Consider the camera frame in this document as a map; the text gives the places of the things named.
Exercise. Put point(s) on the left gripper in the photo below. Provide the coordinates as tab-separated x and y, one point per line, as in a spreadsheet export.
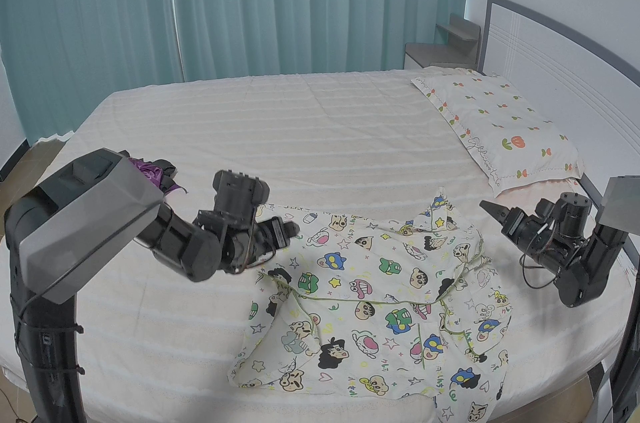
277	233

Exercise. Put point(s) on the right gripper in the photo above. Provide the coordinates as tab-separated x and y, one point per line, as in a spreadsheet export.
525	233

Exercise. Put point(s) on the white printed pyjama top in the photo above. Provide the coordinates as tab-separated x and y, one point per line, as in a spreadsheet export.
375	291

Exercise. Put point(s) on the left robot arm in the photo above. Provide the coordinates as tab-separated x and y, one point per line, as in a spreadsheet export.
90	221

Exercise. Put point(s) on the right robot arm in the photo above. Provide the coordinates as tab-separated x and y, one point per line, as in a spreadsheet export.
590	271

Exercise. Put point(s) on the bed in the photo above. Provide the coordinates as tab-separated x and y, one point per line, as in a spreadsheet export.
325	136

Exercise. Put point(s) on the white printed pillow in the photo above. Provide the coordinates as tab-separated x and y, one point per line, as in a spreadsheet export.
500	121

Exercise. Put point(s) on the dark grey garment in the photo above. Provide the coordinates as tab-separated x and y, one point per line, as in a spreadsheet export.
167	167

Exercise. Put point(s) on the purple satin garment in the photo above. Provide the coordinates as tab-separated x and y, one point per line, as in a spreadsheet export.
150	171

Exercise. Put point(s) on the grey bedside table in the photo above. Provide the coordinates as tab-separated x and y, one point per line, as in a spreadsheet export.
435	53

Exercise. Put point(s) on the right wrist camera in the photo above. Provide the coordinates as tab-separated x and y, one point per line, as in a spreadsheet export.
545	210

